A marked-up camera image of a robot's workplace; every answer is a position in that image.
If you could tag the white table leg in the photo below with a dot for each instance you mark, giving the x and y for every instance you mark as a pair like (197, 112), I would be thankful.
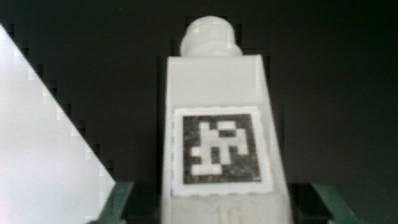
(224, 185)

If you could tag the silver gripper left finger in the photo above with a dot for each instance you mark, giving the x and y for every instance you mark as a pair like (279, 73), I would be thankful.
(114, 208)

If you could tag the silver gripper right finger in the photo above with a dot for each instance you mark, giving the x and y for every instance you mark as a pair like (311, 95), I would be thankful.
(343, 215)

